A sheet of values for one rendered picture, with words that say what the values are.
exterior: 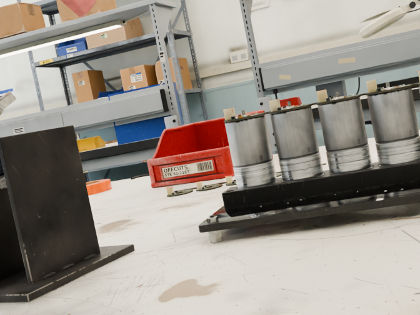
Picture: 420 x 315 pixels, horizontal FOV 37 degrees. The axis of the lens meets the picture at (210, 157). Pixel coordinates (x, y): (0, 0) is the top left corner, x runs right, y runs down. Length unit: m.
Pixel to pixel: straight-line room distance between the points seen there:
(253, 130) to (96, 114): 2.60
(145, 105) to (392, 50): 1.09
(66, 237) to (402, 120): 0.19
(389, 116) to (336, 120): 0.03
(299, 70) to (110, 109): 0.89
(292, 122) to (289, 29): 4.47
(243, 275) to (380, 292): 0.07
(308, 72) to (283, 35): 2.21
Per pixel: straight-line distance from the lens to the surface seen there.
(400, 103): 0.35
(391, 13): 2.94
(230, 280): 0.26
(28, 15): 3.26
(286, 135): 0.36
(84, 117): 2.98
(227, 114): 0.37
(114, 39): 4.75
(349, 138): 0.35
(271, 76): 2.66
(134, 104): 2.86
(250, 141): 0.36
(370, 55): 2.60
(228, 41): 4.93
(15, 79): 5.77
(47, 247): 0.33
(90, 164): 3.07
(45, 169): 0.33
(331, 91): 2.72
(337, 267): 0.25
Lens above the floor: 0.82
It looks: 4 degrees down
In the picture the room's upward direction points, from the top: 11 degrees counter-clockwise
